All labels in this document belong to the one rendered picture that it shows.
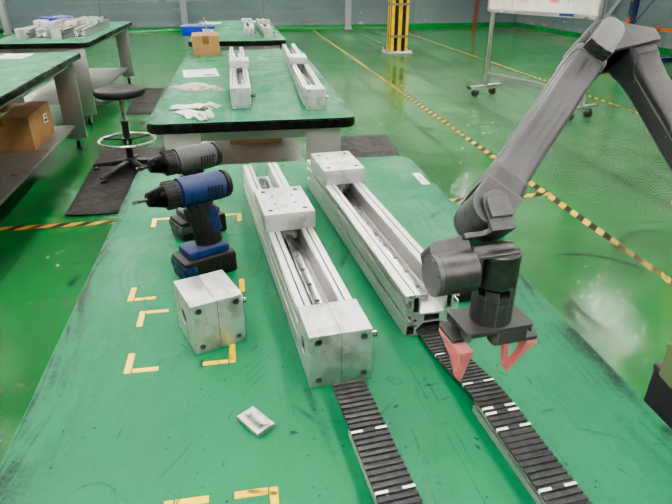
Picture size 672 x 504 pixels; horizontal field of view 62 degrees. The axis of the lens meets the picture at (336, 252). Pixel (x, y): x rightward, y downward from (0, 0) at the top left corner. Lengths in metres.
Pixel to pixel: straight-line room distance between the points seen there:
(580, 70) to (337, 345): 0.56
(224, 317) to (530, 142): 0.56
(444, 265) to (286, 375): 0.35
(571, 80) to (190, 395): 0.75
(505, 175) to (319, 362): 0.38
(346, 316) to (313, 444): 0.20
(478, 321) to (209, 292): 0.45
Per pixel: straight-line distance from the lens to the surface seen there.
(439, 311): 1.01
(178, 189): 1.12
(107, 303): 1.19
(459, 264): 0.72
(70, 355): 1.06
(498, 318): 0.78
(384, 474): 0.74
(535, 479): 0.77
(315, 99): 2.71
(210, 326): 0.97
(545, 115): 0.89
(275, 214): 1.18
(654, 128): 1.05
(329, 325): 0.86
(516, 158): 0.83
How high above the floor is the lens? 1.36
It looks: 27 degrees down
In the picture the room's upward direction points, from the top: straight up
